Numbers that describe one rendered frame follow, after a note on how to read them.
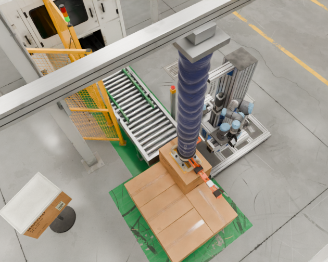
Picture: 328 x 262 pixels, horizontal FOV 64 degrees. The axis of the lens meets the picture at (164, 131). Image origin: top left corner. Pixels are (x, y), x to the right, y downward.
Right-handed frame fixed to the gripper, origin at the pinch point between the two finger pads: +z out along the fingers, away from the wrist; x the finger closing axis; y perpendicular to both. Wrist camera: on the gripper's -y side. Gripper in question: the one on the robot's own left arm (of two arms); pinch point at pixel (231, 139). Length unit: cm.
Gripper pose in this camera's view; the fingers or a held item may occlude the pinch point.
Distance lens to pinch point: 287.4
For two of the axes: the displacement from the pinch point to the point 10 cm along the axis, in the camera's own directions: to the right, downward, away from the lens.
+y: -8.3, 5.0, -2.6
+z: 0.3, 5.0, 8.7
